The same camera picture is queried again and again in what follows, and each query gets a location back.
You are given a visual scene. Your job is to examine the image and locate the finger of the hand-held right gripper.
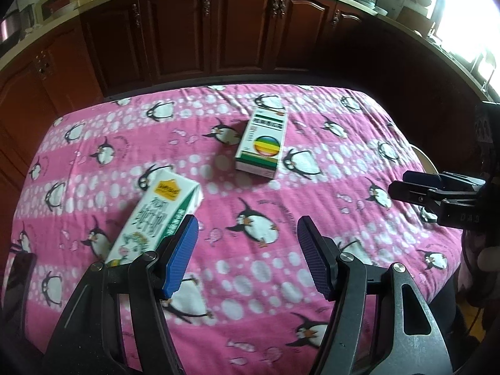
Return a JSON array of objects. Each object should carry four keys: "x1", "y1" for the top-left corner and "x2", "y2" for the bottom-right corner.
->
[
  {"x1": 388, "y1": 180, "x2": 486, "y2": 227},
  {"x1": 403, "y1": 170, "x2": 487, "y2": 191}
]

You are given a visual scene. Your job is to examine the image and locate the green and white milk carton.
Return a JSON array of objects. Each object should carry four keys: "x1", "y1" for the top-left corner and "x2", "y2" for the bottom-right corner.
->
[{"x1": 105, "y1": 166, "x2": 204, "y2": 266}]

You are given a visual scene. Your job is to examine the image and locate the dark wooden kitchen cabinets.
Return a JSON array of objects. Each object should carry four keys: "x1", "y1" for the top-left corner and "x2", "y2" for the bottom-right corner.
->
[{"x1": 0, "y1": 0, "x2": 500, "y2": 188}]

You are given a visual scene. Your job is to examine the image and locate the person's right forearm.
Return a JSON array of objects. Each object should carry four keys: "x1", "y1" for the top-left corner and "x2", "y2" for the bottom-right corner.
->
[{"x1": 459, "y1": 230, "x2": 500, "y2": 309}]

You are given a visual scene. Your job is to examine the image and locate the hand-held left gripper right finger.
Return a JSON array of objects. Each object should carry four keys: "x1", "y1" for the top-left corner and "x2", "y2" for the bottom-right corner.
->
[{"x1": 297, "y1": 216, "x2": 456, "y2": 375}]

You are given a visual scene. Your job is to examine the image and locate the steel pot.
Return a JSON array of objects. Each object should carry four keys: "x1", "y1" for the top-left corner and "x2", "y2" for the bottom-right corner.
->
[{"x1": 0, "y1": 10, "x2": 28, "y2": 44}]

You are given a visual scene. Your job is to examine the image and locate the wooden box with red front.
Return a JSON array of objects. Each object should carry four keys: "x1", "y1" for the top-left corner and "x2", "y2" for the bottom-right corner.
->
[{"x1": 37, "y1": 0, "x2": 79, "y2": 18}]

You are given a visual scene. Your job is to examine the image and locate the white box with rainbow circle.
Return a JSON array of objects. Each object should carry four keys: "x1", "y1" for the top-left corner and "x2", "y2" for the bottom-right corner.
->
[{"x1": 234, "y1": 106, "x2": 289, "y2": 180}]

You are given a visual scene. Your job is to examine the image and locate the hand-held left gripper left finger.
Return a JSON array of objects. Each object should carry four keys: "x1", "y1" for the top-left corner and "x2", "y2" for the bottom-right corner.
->
[{"x1": 43, "y1": 214, "x2": 200, "y2": 375}]

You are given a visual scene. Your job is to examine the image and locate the pink penguin blanket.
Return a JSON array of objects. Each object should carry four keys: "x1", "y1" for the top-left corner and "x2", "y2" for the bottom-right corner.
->
[{"x1": 0, "y1": 84, "x2": 465, "y2": 375}]

